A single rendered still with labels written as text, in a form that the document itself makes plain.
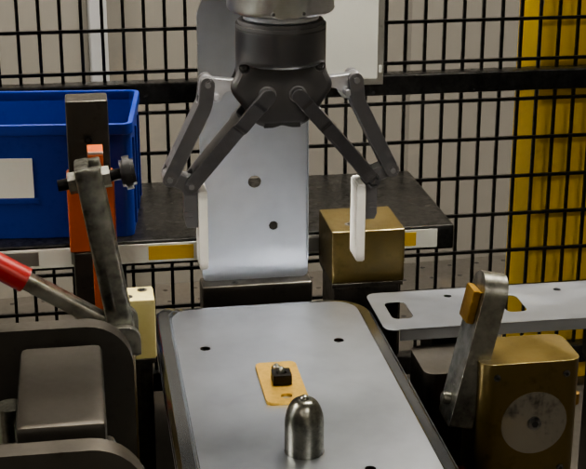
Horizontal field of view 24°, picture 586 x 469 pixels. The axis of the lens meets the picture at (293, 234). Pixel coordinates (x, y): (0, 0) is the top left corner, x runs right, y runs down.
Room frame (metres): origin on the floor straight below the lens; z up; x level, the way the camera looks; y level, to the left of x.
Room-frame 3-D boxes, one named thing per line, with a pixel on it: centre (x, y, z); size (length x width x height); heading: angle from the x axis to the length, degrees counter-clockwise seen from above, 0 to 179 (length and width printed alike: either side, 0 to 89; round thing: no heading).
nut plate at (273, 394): (1.11, 0.01, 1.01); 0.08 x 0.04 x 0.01; 9
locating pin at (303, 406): (0.98, -0.01, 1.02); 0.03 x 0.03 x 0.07
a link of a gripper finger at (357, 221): (1.12, -0.06, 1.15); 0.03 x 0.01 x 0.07; 9
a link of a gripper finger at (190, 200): (1.10, 0.10, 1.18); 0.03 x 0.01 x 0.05; 99
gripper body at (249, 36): (1.11, 0.01, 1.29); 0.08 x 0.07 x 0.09; 99
